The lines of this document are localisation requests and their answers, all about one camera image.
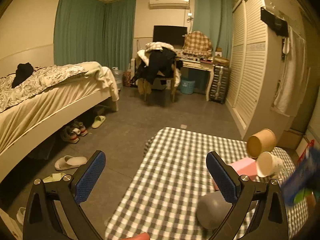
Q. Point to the silver suitcase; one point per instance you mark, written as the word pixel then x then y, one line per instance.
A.
pixel 219 85

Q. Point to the white red sneaker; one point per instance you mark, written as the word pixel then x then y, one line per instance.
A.
pixel 68 135

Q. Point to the black television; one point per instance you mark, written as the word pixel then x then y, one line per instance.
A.
pixel 173 35

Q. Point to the water jug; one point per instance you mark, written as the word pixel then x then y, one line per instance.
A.
pixel 118 75

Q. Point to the white printed paper cup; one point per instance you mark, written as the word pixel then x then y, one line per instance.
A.
pixel 268 164

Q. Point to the white slipper near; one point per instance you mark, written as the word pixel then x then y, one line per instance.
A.
pixel 69 162

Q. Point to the hanging white towel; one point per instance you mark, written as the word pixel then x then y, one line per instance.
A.
pixel 294 76

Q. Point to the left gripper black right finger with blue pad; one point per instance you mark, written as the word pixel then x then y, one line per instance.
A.
pixel 269 220

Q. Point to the plaid cloth covered object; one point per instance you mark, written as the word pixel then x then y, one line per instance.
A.
pixel 197 44

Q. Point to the green curtain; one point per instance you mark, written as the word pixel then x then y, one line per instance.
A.
pixel 214 18
pixel 92 30

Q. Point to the cardboard box by wardrobe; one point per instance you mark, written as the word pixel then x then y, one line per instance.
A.
pixel 290 139

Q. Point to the white air conditioner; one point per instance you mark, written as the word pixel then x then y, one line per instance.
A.
pixel 167 4

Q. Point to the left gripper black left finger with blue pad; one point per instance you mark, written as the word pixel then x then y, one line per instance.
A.
pixel 42 221

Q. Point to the blue laundry basket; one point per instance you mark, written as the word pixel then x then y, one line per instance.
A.
pixel 187 86

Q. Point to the brown paper cup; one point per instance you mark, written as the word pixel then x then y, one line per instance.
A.
pixel 262 141

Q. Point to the green curtain right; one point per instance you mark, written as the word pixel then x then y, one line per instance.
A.
pixel 214 18

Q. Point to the patterned duvet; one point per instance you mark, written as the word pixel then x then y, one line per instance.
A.
pixel 41 79

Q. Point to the pink box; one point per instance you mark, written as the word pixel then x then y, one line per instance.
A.
pixel 246 166

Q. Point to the chair piled with clothes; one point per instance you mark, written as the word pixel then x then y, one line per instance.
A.
pixel 158 60

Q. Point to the white louvred wardrobe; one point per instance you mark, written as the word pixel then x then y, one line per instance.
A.
pixel 255 65

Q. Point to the white desk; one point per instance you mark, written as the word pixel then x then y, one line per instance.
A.
pixel 203 66

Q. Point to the black hanging garment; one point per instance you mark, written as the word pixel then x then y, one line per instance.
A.
pixel 276 24

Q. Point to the checkered tablecloth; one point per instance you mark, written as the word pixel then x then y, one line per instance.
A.
pixel 162 197

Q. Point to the white shoe bottom left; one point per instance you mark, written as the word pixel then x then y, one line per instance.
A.
pixel 20 215

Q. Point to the black garment on bed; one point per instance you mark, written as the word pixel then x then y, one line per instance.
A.
pixel 23 71

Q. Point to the green curtain left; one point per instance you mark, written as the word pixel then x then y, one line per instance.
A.
pixel 92 30

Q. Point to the green slipper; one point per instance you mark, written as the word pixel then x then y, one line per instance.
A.
pixel 98 121

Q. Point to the blue clear plastic bottle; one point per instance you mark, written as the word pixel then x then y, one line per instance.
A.
pixel 305 177

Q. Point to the white bed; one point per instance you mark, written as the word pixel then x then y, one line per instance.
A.
pixel 27 124

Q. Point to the grey plastic cup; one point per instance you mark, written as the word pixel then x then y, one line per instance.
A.
pixel 211 210

